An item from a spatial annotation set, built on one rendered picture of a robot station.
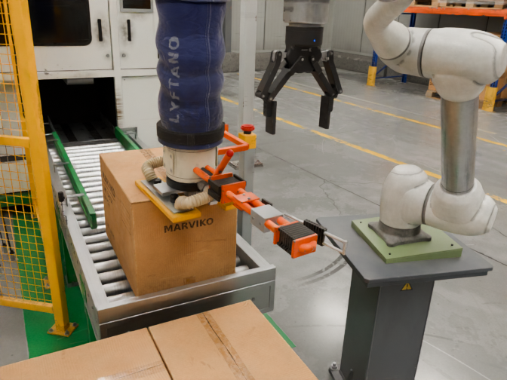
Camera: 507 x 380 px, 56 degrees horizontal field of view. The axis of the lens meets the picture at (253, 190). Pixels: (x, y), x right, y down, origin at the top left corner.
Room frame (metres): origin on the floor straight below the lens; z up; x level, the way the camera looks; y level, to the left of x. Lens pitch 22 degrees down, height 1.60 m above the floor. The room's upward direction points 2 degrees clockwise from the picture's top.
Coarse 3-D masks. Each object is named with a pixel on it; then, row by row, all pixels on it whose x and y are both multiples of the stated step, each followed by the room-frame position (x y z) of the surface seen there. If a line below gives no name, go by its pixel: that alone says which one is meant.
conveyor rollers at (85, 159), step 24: (96, 144) 3.49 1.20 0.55; (120, 144) 3.56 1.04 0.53; (96, 168) 2.96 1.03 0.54; (72, 192) 2.54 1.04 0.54; (96, 192) 2.53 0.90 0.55; (96, 240) 1.99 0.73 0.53; (96, 264) 1.75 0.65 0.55; (120, 264) 1.78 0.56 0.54; (240, 264) 1.85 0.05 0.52; (120, 288) 1.60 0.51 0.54
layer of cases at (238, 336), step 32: (192, 320) 1.40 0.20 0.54; (224, 320) 1.41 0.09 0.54; (256, 320) 1.41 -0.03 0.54; (64, 352) 1.22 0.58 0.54; (96, 352) 1.22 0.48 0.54; (128, 352) 1.23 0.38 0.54; (160, 352) 1.24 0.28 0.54; (192, 352) 1.24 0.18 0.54; (224, 352) 1.24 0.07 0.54; (256, 352) 1.25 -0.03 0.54; (288, 352) 1.26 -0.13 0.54
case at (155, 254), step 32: (128, 160) 1.95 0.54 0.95; (128, 192) 1.58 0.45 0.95; (128, 224) 1.55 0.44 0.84; (160, 224) 1.54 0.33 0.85; (192, 224) 1.60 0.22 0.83; (224, 224) 1.65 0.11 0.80; (128, 256) 1.59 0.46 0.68; (160, 256) 1.54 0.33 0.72; (192, 256) 1.59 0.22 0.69; (224, 256) 1.66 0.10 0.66; (160, 288) 1.53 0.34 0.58
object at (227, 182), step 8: (216, 176) 1.39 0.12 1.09; (224, 176) 1.40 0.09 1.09; (232, 176) 1.42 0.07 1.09; (208, 184) 1.37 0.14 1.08; (216, 184) 1.33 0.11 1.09; (224, 184) 1.36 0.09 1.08; (232, 184) 1.33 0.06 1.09; (240, 184) 1.35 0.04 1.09; (208, 192) 1.37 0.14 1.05; (216, 192) 1.35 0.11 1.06; (224, 192) 1.32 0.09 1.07; (232, 192) 1.33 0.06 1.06; (216, 200) 1.33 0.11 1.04; (224, 200) 1.32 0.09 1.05
